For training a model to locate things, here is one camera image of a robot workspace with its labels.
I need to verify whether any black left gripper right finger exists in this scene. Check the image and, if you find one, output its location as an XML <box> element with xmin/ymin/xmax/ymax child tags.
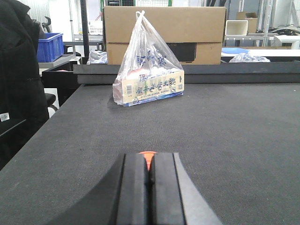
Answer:
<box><xmin>149</xmin><ymin>153</ymin><xmax>222</xmax><ymax>225</ymax></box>

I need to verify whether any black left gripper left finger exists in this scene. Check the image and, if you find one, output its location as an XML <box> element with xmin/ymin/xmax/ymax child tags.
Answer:
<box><xmin>49</xmin><ymin>153</ymin><xmax>149</xmax><ymax>225</ymax></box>

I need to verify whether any orange cylindrical capacitor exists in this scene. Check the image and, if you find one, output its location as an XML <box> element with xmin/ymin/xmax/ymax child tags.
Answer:
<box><xmin>139</xmin><ymin>151</ymin><xmax>157</xmax><ymax>171</ymax></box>

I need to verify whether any white plastic bin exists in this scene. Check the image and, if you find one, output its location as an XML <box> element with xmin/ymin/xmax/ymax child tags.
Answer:
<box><xmin>225</xmin><ymin>20</ymin><xmax>248</xmax><ymax>36</ymax></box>

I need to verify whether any clear plastic bag with boxes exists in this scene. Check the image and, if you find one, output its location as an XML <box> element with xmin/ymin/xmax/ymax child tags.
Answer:
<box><xmin>112</xmin><ymin>11</ymin><xmax>185</xmax><ymax>106</ymax></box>

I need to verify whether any black jacket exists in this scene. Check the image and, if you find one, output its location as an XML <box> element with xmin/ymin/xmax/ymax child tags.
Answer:
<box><xmin>0</xmin><ymin>0</ymin><xmax>49</xmax><ymax>167</ymax></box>

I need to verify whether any crumpled plastic bag left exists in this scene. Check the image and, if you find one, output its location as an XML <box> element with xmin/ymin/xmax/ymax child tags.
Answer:
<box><xmin>87</xmin><ymin>50</ymin><xmax>108</xmax><ymax>65</ymax></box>

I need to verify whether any crumpled plastic bag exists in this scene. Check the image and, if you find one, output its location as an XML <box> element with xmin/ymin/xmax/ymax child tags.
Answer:
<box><xmin>229</xmin><ymin>53</ymin><xmax>270</xmax><ymax>63</ymax></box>
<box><xmin>87</xmin><ymin>50</ymin><xmax>108</xmax><ymax>65</ymax></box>

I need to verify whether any crumpled plastic bag right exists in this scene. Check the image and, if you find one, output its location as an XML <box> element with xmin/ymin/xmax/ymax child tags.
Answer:
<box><xmin>229</xmin><ymin>53</ymin><xmax>270</xmax><ymax>63</ymax></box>

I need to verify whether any large cardboard box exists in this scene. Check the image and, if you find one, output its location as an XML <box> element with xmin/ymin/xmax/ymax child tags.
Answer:
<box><xmin>103</xmin><ymin>6</ymin><xmax>227</xmax><ymax>65</ymax></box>

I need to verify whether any blue plastic crate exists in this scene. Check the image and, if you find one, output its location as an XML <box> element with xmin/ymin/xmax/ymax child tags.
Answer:
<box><xmin>37</xmin><ymin>33</ymin><xmax>64</xmax><ymax>63</ymax></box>

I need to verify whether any white perforated basket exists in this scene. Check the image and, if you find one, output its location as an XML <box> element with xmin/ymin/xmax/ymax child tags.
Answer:
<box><xmin>88</xmin><ymin>21</ymin><xmax>103</xmax><ymax>35</ymax></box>

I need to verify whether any small cardboard box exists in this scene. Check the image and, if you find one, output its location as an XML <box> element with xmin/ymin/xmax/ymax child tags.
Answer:
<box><xmin>236</xmin><ymin>11</ymin><xmax>258</xmax><ymax>33</ymax></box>

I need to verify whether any black vertical pole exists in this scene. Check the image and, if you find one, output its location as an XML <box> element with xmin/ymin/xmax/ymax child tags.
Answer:
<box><xmin>80</xmin><ymin>0</ymin><xmax>90</xmax><ymax>59</ymax></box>

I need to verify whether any black table edge frame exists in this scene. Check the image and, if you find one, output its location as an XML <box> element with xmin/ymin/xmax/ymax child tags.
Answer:
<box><xmin>73</xmin><ymin>61</ymin><xmax>300</xmax><ymax>85</ymax></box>

